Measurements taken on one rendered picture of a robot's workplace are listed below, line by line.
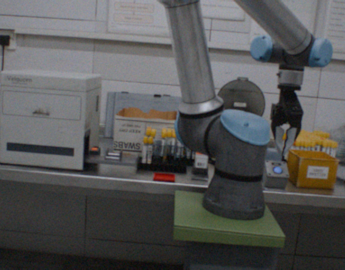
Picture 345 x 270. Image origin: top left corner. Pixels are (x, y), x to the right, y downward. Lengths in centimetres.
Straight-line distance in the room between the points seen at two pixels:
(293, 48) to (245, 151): 29
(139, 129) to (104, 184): 36
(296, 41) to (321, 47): 7
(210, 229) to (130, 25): 123
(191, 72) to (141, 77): 94
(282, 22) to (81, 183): 76
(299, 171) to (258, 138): 48
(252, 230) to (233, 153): 17
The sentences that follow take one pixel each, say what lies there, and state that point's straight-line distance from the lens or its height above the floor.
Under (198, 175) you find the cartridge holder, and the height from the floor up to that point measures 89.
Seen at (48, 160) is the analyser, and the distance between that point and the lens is 138.
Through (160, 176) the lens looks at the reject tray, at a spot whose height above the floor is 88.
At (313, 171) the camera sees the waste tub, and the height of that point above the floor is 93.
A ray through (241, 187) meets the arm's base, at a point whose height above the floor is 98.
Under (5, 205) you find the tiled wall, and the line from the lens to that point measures 221.
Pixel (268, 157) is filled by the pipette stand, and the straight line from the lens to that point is 146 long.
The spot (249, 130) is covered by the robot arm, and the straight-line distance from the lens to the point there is 94.
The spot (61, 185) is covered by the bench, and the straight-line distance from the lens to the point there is 135.
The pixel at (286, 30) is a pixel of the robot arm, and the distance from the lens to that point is 103.
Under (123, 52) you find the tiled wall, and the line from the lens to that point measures 194.
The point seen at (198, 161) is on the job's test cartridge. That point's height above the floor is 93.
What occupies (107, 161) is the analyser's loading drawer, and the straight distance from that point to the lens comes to 135.
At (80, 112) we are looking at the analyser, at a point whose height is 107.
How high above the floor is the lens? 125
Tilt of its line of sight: 10 degrees down
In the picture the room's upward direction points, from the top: 5 degrees clockwise
